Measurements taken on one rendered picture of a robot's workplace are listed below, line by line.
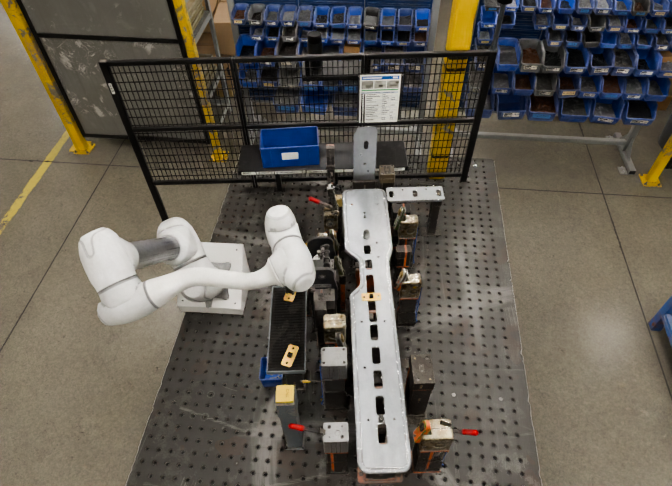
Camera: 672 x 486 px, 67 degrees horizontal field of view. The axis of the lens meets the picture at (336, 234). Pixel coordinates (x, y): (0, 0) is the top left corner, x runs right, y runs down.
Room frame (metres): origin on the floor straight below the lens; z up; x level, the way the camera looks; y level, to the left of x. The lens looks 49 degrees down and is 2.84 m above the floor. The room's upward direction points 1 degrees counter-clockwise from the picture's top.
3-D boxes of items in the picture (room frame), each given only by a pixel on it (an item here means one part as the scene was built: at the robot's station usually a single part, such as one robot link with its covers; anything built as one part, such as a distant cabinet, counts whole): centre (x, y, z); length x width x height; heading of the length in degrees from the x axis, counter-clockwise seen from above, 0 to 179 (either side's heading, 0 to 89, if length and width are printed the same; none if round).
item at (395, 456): (1.21, -0.15, 1.00); 1.38 x 0.22 x 0.02; 0
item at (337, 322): (1.07, 0.01, 0.89); 0.13 x 0.11 x 0.38; 90
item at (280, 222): (1.11, 0.18, 1.58); 0.13 x 0.11 x 0.16; 20
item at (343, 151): (2.13, 0.06, 1.02); 0.90 x 0.22 x 0.03; 90
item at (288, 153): (2.13, 0.23, 1.10); 0.30 x 0.17 x 0.13; 93
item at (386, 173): (1.97, -0.27, 0.88); 0.08 x 0.08 x 0.36; 0
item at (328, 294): (1.20, 0.05, 0.89); 0.13 x 0.11 x 0.38; 90
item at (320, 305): (1.14, 0.07, 0.90); 0.05 x 0.05 x 0.40; 0
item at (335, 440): (0.64, 0.02, 0.88); 0.11 x 0.10 x 0.36; 90
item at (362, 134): (1.96, -0.15, 1.17); 0.12 x 0.01 x 0.34; 90
